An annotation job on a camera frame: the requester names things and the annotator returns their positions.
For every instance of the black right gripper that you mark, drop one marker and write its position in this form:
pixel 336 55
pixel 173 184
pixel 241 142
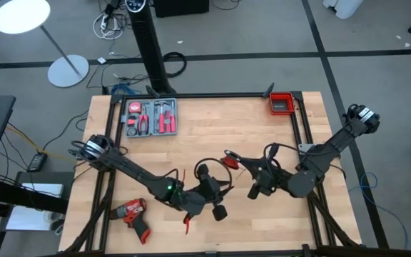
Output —
pixel 269 178

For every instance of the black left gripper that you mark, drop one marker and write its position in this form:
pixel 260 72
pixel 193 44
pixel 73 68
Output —
pixel 209 189

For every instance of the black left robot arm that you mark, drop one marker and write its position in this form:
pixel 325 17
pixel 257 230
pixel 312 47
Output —
pixel 134 171

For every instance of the red plastic bin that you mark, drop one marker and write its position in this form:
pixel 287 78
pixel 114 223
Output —
pixel 281 104

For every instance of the grey open tool case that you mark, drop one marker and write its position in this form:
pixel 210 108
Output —
pixel 152 118

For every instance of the red tape measure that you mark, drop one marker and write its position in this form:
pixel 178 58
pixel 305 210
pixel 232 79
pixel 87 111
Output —
pixel 134 107

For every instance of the black tower fan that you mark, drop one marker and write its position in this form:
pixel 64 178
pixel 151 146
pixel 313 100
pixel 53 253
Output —
pixel 148 43

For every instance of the black box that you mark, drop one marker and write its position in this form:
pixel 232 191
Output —
pixel 180 7

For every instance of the small white adapter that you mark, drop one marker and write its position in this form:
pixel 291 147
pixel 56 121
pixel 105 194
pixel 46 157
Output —
pixel 101 60

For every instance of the white flat panel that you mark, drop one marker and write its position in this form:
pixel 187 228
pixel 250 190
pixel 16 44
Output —
pixel 45 190
pixel 30 217

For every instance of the white plastic object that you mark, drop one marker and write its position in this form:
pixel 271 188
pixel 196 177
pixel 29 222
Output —
pixel 342 7

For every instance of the black power adapter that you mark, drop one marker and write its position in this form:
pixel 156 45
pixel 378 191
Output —
pixel 37 161

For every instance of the white power strip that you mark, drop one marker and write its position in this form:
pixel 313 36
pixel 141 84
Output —
pixel 107 25

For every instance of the white round pedestal table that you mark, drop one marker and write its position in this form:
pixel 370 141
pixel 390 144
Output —
pixel 21 16

